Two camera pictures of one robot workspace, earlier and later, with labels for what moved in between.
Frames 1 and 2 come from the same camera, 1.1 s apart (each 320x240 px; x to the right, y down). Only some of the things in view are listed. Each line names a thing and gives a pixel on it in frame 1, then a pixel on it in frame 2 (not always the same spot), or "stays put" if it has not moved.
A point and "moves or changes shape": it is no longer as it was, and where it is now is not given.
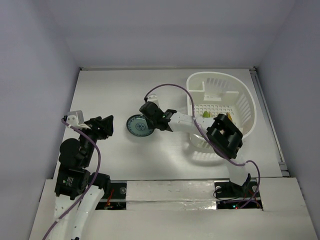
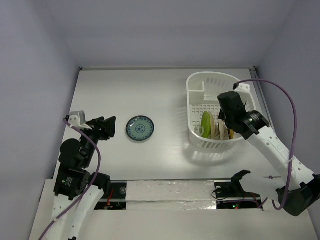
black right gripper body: (149, 113) to (230, 122)
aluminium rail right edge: (269, 123) stays put
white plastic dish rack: (209, 94) stays put
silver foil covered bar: (170, 195) stays put
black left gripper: (103, 127) stays put
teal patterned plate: (136, 125) moves or changes shape
